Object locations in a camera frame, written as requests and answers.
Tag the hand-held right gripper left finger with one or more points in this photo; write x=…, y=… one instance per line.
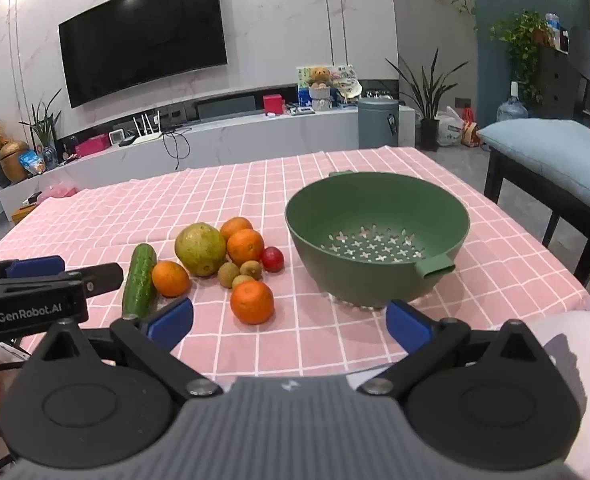
x=169, y=324

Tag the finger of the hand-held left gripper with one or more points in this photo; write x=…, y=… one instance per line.
x=102, y=276
x=32, y=266

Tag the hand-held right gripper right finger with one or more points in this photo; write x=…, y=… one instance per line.
x=407, y=327

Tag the green cucumber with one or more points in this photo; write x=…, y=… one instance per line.
x=140, y=280

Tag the orange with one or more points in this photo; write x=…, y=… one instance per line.
x=245, y=247
x=170, y=279
x=252, y=302
x=235, y=226

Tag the large yellow-green pear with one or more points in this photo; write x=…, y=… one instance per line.
x=200, y=249

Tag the green colander bowl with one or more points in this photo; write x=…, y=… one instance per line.
x=375, y=210

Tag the brown box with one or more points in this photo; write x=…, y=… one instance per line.
x=25, y=207

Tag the pink plastic bag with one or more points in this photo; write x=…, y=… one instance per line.
x=59, y=191

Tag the snack packet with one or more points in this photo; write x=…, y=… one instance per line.
x=32, y=162

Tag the brown wooden vase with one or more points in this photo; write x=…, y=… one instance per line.
x=14, y=162

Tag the red plum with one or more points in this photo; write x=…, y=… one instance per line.
x=273, y=259

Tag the pink tissue box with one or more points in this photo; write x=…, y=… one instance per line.
x=91, y=147

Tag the green plant in glass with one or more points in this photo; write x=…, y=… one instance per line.
x=45, y=130

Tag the small white clock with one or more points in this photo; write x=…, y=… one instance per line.
x=116, y=138

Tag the white router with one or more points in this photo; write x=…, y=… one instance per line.
x=145, y=132

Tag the person's white printed clothing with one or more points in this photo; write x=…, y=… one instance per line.
x=575, y=375

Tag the black wooden chair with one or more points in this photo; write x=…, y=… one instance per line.
x=525, y=190

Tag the white plastic bag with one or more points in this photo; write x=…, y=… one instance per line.
x=449, y=127

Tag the grey trash bin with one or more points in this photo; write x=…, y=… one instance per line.
x=377, y=122

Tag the red bag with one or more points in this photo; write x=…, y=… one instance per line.
x=470, y=130

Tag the white TV console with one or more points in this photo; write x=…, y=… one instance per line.
x=255, y=132

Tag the light blue seat cushion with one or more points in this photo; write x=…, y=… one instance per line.
x=550, y=155

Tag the tall-leaved potted plant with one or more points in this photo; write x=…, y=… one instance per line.
x=427, y=95

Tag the black television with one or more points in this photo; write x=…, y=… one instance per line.
x=142, y=37

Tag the red box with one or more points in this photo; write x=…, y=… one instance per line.
x=273, y=104

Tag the blue water jug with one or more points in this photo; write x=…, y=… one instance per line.
x=513, y=107

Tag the cream fabric item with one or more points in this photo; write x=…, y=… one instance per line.
x=349, y=89

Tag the teddy bear bouquet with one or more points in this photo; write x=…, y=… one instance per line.
x=320, y=85

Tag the dark drawer cabinet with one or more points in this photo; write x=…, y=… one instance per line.
x=560, y=80

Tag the dark cabinet with ivy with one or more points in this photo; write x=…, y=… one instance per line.
x=522, y=40

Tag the white plastic bottle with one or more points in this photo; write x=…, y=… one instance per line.
x=553, y=24

